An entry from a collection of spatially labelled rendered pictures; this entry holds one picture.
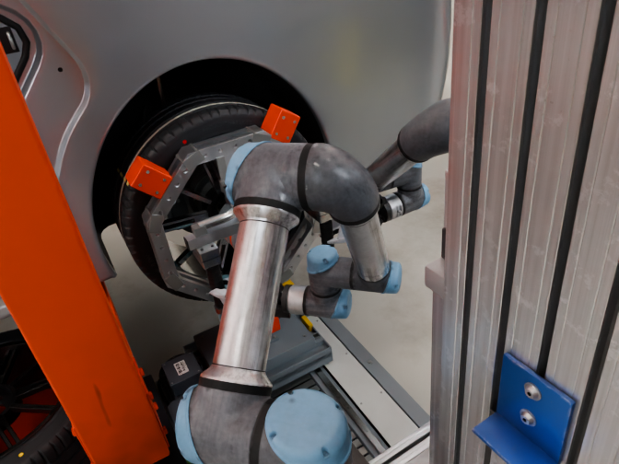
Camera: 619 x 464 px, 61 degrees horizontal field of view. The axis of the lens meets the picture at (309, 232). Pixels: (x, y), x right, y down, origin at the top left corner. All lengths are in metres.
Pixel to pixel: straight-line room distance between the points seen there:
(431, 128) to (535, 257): 0.73
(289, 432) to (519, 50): 0.56
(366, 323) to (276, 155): 1.64
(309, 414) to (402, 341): 1.59
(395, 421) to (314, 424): 1.22
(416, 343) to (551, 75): 2.01
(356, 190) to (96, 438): 0.84
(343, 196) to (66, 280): 0.55
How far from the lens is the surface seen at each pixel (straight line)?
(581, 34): 0.38
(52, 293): 1.10
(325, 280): 1.22
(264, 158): 0.88
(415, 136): 1.18
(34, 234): 1.04
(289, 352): 2.05
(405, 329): 2.41
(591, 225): 0.42
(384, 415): 2.00
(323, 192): 0.85
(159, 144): 1.52
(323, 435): 0.77
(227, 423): 0.82
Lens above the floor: 1.66
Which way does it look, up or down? 33 degrees down
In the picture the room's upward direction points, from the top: 8 degrees counter-clockwise
